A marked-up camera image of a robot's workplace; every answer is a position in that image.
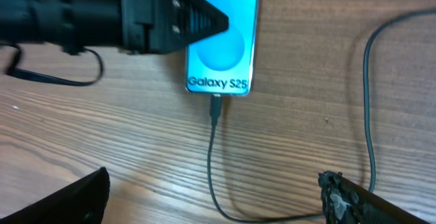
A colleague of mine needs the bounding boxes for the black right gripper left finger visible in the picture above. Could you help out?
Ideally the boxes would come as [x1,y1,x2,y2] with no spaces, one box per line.
[1,167,110,224]

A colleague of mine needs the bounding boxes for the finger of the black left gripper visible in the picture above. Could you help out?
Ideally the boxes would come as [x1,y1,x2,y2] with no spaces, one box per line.
[159,0,229,52]

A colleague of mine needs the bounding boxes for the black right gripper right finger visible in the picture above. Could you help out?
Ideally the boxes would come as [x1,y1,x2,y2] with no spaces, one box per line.
[318,171,429,224]

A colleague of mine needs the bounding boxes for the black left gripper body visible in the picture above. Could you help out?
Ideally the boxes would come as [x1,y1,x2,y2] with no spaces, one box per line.
[115,0,191,55]

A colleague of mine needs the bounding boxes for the blue Galaxy smartphone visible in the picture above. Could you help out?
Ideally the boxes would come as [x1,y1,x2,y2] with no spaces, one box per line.
[185,0,260,96]

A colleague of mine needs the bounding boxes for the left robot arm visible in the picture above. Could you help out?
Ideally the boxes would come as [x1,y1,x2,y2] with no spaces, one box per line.
[1,0,229,55]

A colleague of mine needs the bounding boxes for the black left camera cable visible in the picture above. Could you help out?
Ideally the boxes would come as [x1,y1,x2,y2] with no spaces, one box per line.
[0,42,104,87]

